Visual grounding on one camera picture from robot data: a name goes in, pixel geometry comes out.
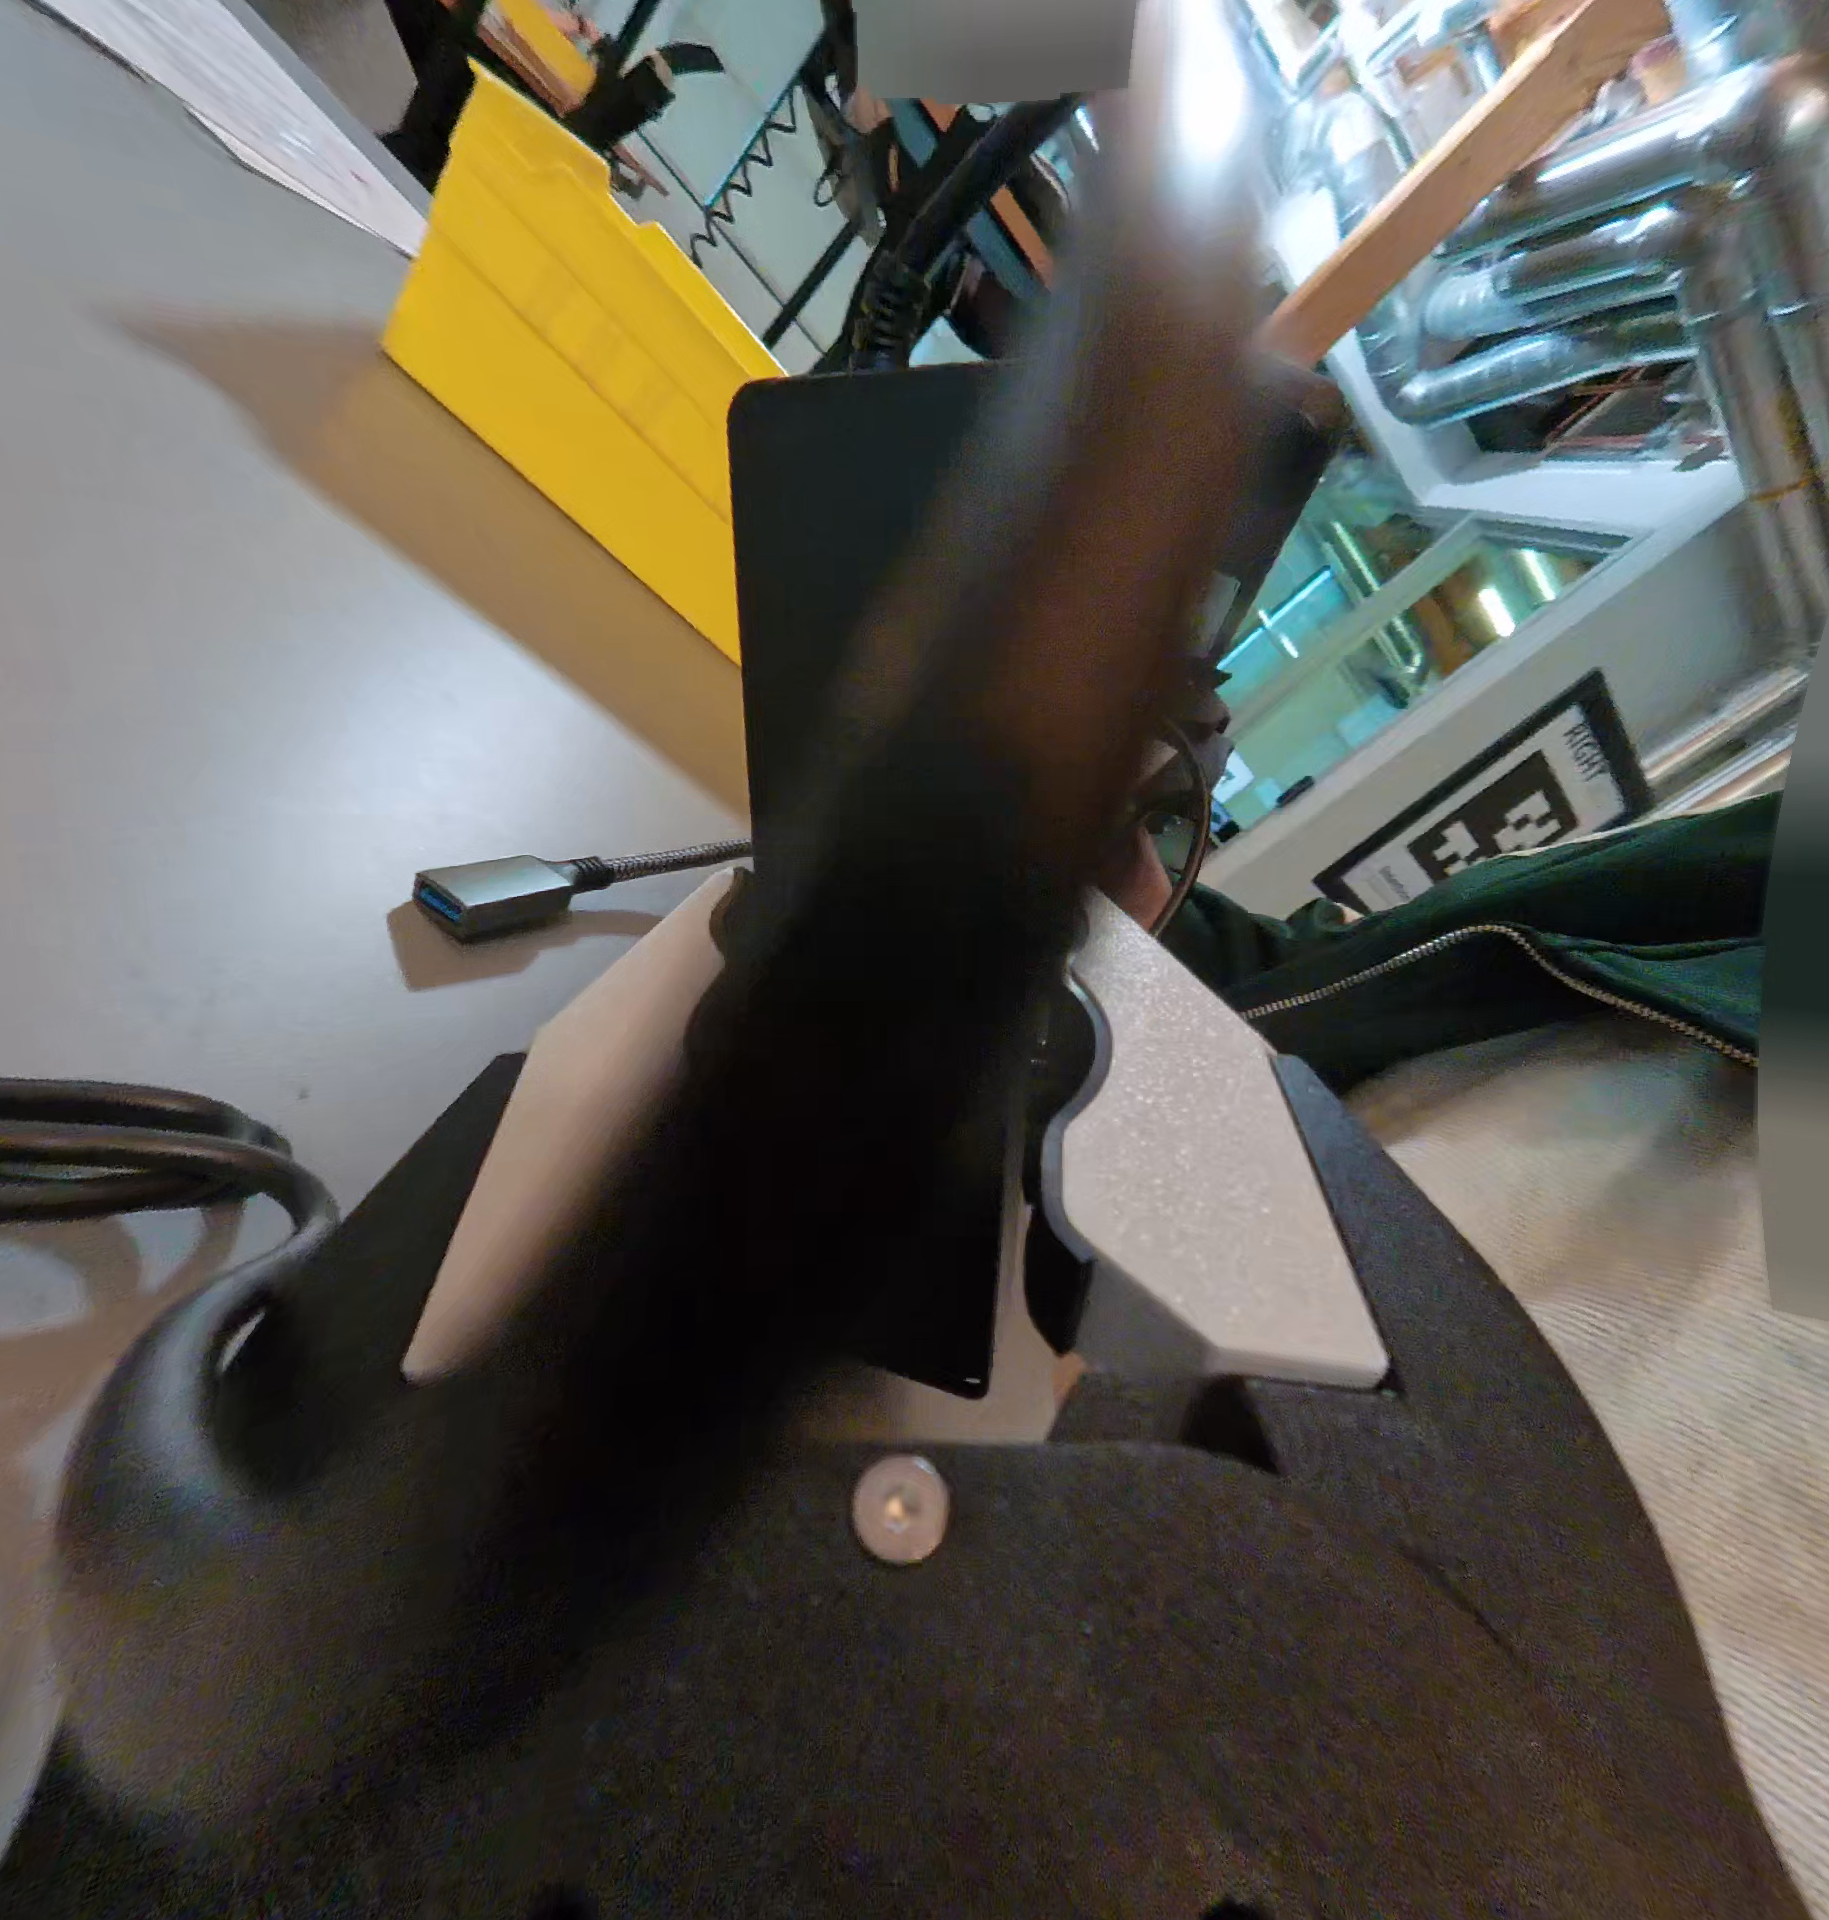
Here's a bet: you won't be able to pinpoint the grey desk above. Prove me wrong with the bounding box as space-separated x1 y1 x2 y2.
0 0 767 1877

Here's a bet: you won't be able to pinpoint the person's right hand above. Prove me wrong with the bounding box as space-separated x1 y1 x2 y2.
1110 826 1194 939

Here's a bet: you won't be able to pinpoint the wooden beam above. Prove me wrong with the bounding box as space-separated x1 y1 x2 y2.
1260 0 1673 369

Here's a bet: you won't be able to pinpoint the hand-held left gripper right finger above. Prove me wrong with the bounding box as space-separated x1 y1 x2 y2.
1026 886 1393 1388

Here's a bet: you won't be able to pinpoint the yellow plastic bin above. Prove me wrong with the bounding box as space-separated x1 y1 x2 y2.
381 67 788 668

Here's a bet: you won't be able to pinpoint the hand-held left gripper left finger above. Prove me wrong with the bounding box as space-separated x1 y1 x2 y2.
401 871 744 1383

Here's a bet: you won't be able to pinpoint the grey braided cable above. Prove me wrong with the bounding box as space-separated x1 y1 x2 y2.
411 840 758 947

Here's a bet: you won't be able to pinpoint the green zip jacket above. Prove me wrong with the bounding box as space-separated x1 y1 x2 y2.
1161 795 1777 1089

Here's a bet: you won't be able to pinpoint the silver ventilation ducts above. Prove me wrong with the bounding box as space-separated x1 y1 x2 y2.
1274 0 1829 782

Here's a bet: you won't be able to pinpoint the long black multiport hub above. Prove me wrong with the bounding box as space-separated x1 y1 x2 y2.
726 359 1343 1399

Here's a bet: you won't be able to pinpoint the coiled black cable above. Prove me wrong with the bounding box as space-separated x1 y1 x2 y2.
689 81 812 263

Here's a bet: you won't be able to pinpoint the black USB hub with cable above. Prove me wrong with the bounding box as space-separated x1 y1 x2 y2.
0 90 1261 1802

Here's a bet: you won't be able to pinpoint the printed paper sheets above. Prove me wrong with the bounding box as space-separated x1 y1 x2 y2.
46 0 438 258

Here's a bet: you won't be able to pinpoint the black framed marker sign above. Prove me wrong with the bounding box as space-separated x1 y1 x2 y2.
1311 667 1657 920

